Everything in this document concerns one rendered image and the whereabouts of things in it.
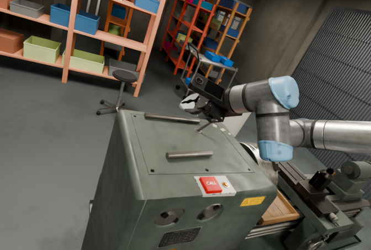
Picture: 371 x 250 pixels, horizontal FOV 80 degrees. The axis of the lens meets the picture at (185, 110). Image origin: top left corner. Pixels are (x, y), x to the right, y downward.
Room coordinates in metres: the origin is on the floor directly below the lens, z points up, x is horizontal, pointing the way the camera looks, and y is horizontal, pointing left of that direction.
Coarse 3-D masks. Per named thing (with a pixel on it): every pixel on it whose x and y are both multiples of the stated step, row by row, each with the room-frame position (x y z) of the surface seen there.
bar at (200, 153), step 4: (168, 152) 0.63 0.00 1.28; (172, 152) 0.64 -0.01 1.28; (176, 152) 0.64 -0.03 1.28; (180, 152) 0.65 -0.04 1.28; (184, 152) 0.66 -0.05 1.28; (188, 152) 0.67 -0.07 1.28; (192, 152) 0.68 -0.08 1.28; (196, 152) 0.69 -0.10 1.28; (200, 152) 0.70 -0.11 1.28; (204, 152) 0.72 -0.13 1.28; (208, 152) 0.73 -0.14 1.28; (212, 152) 0.74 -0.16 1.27; (168, 156) 0.62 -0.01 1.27; (172, 156) 0.62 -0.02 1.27; (176, 156) 0.63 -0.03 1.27; (180, 156) 0.64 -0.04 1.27; (184, 156) 0.66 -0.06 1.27; (188, 156) 0.67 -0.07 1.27; (192, 156) 0.68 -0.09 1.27; (196, 156) 0.69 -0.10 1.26; (200, 156) 0.70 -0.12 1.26
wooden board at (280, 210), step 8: (280, 200) 1.14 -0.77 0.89; (272, 208) 1.04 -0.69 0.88; (280, 208) 1.07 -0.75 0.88; (288, 208) 1.10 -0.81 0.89; (264, 216) 0.95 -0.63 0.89; (272, 216) 0.98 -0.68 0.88; (280, 216) 0.98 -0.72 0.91; (288, 216) 1.01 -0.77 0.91; (296, 216) 1.05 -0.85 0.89; (264, 224) 0.91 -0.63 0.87
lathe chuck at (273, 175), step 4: (252, 144) 1.03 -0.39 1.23; (256, 144) 1.06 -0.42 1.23; (256, 148) 0.99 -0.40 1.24; (264, 164) 0.91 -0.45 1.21; (268, 164) 0.93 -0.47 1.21; (264, 168) 0.90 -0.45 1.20; (268, 168) 0.91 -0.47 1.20; (272, 168) 0.93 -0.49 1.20; (268, 172) 0.90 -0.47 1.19; (272, 172) 0.91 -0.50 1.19; (276, 172) 0.93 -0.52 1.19; (268, 176) 0.89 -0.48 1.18; (272, 176) 0.90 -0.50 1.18; (276, 176) 0.92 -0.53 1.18; (272, 180) 0.89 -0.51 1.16; (276, 180) 0.91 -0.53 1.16; (276, 184) 0.90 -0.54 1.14
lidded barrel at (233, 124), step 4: (232, 116) 3.44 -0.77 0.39; (236, 116) 3.44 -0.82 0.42; (240, 116) 3.45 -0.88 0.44; (244, 116) 3.48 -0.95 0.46; (216, 120) 3.63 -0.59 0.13; (224, 120) 3.49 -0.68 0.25; (228, 120) 3.46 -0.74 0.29; (232, 120) 3.45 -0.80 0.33; (236, 120) 3.45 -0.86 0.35; (240, 120) 3.47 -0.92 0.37; (244, 120) 3.52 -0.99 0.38; (224, 124) 3.48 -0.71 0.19; (228, 124) 3.46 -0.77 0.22; (232, 124) 3.45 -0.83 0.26; (236, 124) 3.46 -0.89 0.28; (240, 124) 3.50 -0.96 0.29; (228, 128) 3.46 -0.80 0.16; (232, 128) 3.46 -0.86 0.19; (236, 128) 3.48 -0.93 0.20; (240, 128) 3.56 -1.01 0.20; (232, 132) 3.48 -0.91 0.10; (236, 132) 3.53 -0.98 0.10
